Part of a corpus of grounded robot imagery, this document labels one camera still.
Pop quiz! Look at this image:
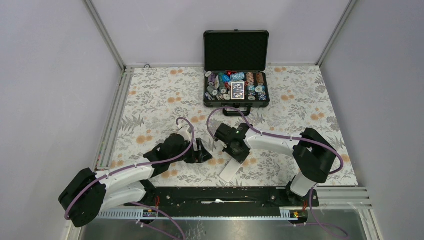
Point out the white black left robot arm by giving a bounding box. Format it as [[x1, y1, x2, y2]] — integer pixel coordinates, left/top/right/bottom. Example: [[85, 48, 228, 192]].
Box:
[[58, 133, 212, 228]]

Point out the black poker chip case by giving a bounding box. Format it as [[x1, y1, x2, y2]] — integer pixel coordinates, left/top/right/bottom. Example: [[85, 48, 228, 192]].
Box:
[[202, 29, 270, 116]]

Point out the black mounting base rail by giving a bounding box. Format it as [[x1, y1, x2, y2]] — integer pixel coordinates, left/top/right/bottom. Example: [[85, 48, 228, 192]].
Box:
[[138, 186, 320, 211]]

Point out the aluminium frame rail left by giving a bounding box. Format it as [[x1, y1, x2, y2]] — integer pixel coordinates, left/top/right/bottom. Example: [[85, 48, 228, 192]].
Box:
[[71, 66, 135, 240]]

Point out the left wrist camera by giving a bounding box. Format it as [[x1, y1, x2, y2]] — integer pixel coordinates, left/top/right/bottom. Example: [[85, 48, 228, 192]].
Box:
[[177, 126, 194, 143]]

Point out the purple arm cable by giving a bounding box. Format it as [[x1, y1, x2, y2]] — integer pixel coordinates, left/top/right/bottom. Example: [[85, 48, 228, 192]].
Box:
[[63, 117, 196, 240], [206, 106, 345, 176]]

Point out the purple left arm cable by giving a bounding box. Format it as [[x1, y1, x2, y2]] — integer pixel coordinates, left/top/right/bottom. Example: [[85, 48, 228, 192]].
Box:
[[63, 117, 196, 240]]

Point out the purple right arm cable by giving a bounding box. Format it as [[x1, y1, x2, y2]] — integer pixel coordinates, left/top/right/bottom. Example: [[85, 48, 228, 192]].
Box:
[[206, 106, 345, 176]]

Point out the playing card deck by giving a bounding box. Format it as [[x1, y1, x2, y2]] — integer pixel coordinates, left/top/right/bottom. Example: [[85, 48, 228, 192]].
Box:
[[230, 81, 245, 100]]

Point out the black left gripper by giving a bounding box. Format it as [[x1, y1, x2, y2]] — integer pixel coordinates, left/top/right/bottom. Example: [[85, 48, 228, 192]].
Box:
[[169, 137, 212, 164]]

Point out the floral patterned table mat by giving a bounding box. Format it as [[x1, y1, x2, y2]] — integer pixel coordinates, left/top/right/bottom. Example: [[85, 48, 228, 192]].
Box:
[[99, 66, 358, 195]]

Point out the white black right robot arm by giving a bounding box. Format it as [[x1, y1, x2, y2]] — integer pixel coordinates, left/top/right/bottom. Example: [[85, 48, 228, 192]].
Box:
[[214, 123, 337, 206]]

